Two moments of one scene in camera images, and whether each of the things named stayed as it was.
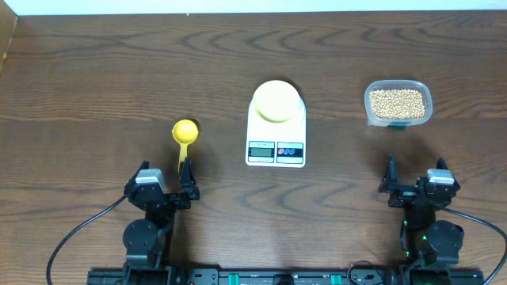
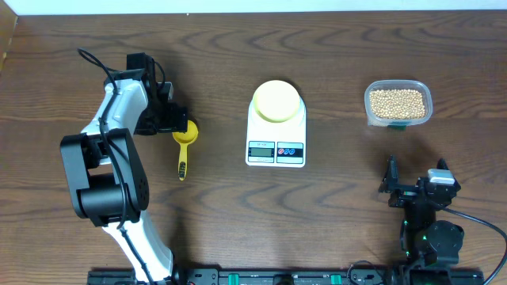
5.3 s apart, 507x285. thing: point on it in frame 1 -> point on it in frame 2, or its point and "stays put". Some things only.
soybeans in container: [397, 104] stays put
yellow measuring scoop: [184, 131] stays put
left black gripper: [168, 197] -> [177, 119]
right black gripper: [402, 195] stays put
